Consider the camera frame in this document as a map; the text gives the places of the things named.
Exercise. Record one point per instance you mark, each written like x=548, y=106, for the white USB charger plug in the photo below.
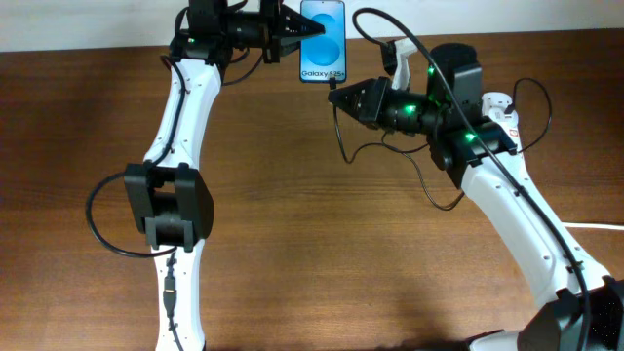
x=501, y=117

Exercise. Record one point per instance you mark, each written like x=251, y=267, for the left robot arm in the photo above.
x=171, y=204

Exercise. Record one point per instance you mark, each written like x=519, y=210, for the blue Galaxy smartphone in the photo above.
x=324, y=57

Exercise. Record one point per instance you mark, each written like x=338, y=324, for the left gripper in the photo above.
x=274, y=22

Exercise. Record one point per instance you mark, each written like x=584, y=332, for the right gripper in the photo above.
x=379, y=104

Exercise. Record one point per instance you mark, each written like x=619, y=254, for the white power strip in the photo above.
x=502, y=100

